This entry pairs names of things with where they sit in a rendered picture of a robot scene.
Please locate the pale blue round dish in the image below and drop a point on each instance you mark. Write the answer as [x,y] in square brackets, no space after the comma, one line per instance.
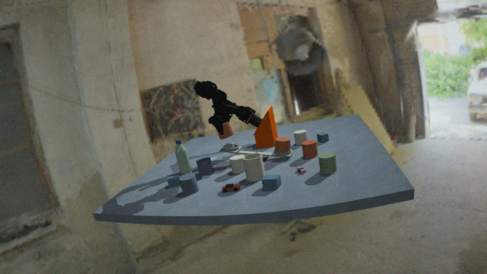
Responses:
[216,160]

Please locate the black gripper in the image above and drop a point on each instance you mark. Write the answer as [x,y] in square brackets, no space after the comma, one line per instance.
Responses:
[219,118]

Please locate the green cylinder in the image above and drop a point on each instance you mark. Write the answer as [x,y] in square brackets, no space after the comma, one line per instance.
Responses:
[327,162]

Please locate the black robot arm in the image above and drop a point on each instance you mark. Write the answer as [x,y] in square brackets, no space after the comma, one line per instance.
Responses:
[206,90]

